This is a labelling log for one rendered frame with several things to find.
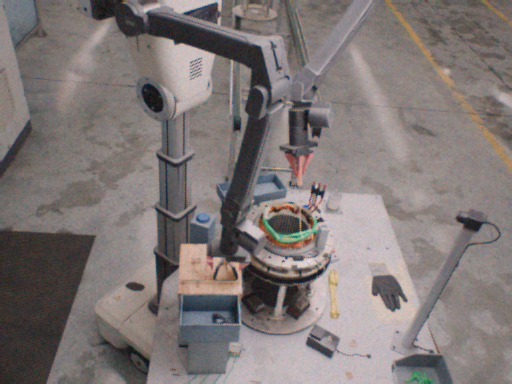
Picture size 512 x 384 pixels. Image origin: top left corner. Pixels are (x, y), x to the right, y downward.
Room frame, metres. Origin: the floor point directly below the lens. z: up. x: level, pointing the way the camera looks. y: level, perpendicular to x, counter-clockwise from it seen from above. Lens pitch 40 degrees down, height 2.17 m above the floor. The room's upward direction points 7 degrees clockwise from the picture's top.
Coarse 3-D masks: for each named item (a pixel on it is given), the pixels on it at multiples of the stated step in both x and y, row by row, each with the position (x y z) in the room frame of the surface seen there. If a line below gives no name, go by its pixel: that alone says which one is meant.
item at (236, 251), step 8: (216, 240) 0.96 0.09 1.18; (224, 240) 0.92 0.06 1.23; (216, 248) 0.93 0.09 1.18; (224, 248) 0.92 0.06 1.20; (232, 248) 0.91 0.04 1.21; (240, 248) 0.95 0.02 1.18; (216, 256) 0.90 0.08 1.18; (224, 256) 0.91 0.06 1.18; (232, 256) 0.91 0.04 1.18; (240, 256) 0.92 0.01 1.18
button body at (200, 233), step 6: (198, 210) 1.25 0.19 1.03; (210, 216) 1.22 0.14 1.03; (192, 222) 1.18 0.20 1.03; (210, 222) 1.19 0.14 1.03; (192, 228) 1.18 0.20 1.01; (198, 228) 1.17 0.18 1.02; (204, 228) 1.17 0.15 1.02; (210, 228) 1.18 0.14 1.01; (192, 234) 1.18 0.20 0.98; (198, 234) 1.17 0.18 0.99; (204, 234) 1.17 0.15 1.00; (210, 234) 1.19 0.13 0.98; (192, 240) 1.18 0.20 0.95; (198, 240) 1.17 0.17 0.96; (204, 240) 1.17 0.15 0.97; (210, 240) 1.19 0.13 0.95
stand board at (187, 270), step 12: (180, 252) 1.01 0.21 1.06; (192, 252) 1.01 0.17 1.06; (204, 252) 1.02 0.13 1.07; (180, 264) 0.96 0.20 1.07; (192, 264) 0.96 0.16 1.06; (204, 264) 0.97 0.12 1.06; (216, 264) 0.97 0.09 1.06; (228, 264) 0.98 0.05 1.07; (180, 276) 0.91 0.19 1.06; (192, 276) 0.91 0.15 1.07; (204, 276) 0.92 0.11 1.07; (228, 276) 0.93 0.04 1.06; (240, 276) 0.94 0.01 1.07; (180, 288) 0.86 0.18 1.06; (192, 288) 0.87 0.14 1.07; (204, 288) 0.88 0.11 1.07; (216, 288) 0.88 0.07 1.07; (228, 288) 0.89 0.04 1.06; (240, 288) 0.89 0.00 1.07
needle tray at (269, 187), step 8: (264, 176) 1.46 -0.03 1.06; (272, 176) 1.48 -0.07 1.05; (224, 184) 1.39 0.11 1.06; (256, 184) 1.45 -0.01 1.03; (264, 184) 1.46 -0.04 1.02; (272, 184) 1.46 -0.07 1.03; (280, 184) 1.44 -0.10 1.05; (224, 192) 1.38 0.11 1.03; (256, 192) 1.40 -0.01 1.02; (264, 192) 1.41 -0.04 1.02; (272, 192) 1.37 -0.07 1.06; (280, 192) 1.38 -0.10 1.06; (256, 200) 1.34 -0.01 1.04; (264, 200) 1.35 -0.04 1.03; (272, 200) 1.37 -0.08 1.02
